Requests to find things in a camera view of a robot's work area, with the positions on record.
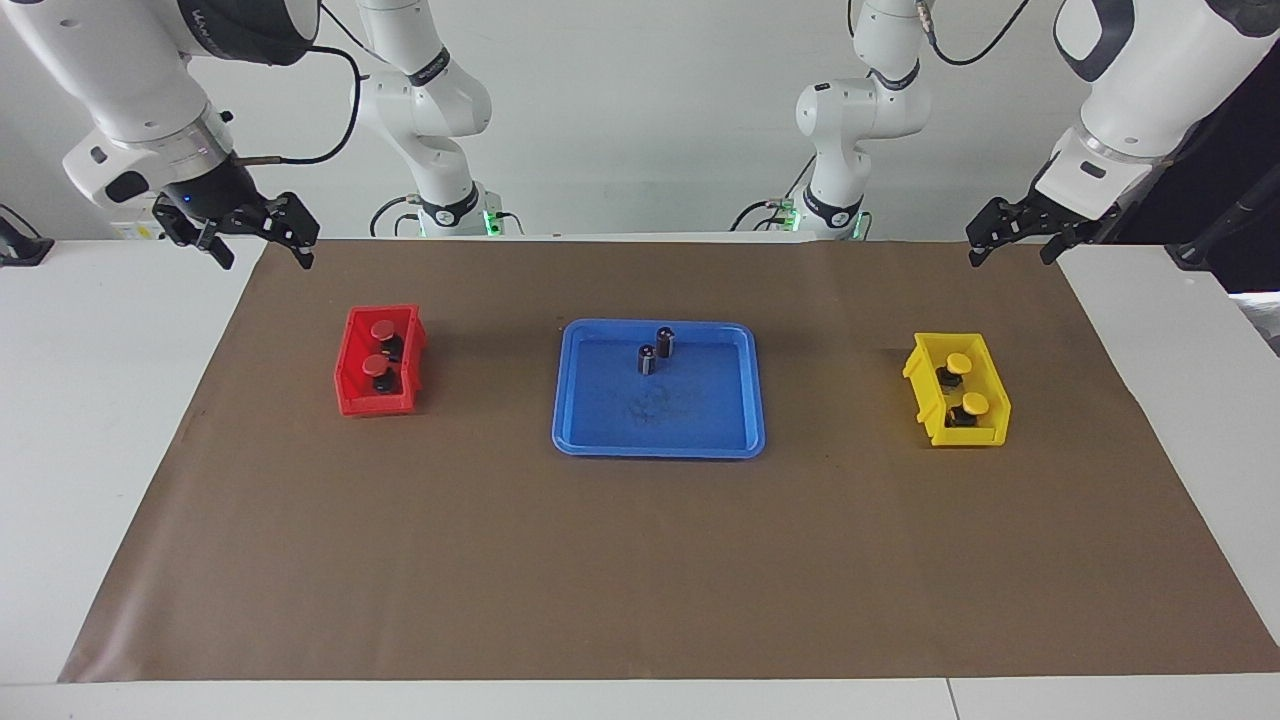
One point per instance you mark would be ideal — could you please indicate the blue plastic tray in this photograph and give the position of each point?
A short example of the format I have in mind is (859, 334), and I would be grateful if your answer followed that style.
(700, 420)

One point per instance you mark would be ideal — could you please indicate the yellow plastic bin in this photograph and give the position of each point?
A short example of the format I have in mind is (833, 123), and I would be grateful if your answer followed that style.
(925, 395)

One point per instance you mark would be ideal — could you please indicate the red push button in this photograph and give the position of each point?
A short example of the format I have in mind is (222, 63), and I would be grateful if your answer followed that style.
(384, 329)
(379, 366)

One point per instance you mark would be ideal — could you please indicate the black stand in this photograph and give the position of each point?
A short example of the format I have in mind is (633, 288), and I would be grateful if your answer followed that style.
(1215, 235)

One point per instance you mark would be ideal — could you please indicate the black panel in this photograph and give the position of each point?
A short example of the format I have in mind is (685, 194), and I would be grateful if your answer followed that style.
(1240, 150)

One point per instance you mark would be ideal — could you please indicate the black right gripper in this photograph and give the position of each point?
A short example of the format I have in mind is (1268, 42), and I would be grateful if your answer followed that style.
(225, 195)

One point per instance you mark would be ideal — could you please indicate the yellow push button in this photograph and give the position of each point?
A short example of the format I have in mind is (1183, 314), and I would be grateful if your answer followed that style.
(958, 363)
(973, 403)

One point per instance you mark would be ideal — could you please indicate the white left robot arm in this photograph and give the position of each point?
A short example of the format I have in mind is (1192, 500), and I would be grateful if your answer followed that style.
(1150, 90)

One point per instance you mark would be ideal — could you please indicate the black clamp device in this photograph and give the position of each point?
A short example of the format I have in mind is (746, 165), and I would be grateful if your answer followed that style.
(22, 248)

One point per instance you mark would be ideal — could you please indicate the red plastic bin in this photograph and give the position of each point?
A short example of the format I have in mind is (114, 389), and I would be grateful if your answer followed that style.
(350, 385)

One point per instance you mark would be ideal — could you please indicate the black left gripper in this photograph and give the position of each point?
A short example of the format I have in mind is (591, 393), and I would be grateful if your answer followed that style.
(1075, 222)

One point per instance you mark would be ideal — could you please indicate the white wall socket box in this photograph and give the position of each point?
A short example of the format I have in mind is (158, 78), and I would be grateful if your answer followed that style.
(135, 230)

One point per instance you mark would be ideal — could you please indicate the brown paper mat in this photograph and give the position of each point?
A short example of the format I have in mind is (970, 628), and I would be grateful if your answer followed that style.
(640, 560)

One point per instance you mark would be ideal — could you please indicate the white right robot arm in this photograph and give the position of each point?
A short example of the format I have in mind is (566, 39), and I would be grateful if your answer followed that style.
(120, 60)

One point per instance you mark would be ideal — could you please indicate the black cylinder capacitor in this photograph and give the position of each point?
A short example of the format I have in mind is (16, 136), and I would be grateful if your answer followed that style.
(666, 342)
(647, 360)

